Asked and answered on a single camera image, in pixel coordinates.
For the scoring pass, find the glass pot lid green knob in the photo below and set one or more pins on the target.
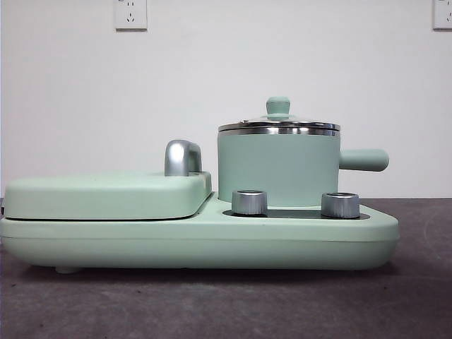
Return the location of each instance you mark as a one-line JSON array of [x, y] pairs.
[[278, 107]]

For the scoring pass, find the silver control knob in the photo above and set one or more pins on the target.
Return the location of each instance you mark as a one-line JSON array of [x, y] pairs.
[[339, 205], [249, 203]]

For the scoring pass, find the black control panel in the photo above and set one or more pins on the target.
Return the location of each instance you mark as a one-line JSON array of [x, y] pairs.
[[293, 213]]

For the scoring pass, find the green breakfast machine base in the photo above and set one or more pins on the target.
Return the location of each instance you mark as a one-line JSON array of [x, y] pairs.
[[318, 243]]

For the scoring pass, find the white wall socket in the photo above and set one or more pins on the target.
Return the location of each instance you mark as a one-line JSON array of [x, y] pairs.
[[443, 14], [130, 16]]

